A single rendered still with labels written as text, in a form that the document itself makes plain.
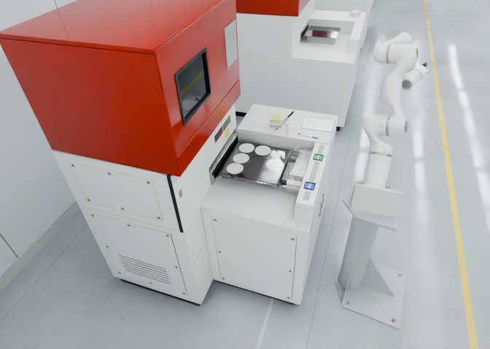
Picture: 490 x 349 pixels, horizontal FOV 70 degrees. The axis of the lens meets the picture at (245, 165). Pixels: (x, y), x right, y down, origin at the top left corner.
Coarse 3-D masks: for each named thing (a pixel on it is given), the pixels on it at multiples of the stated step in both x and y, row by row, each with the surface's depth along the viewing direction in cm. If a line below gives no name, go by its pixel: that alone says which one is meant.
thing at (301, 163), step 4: (300, 156) 222; (304, 156) 222; (308, 156) 222; (296, 160) 219; (300, 160) 219; (304, 160) 218; (308, 160) 218; (296, 164) 216; (300, 164) 216; (304, 164) 216; (296, 168) 213; (300, 168) 213; (304, 168) 212; (300, 172) 210; (304, 172) 210; (292, 180) 205; (300, 180) 204; (288, 188) 200; (292, 188) 200; (296, 192) 200
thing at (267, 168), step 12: (240, 144) 231; (252, 144) 230; (252, 156) 221; (264, 156) 220; (276, 156) 220; (252, 168) 212; (264, 168) 211; (276, 168) 211; (264, 180) 203; (276, 180) 202
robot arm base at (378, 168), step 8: (368, 160) 193; (376, 160) 188; (384, 160) 187; (368, 168) 191; (376, 168) 188; (384, 168) 187; (368, 176) 190; (376, 176) 187; (384, 176) 187; (368, 184) 189; (376, 184) 186; (384, 184) 187
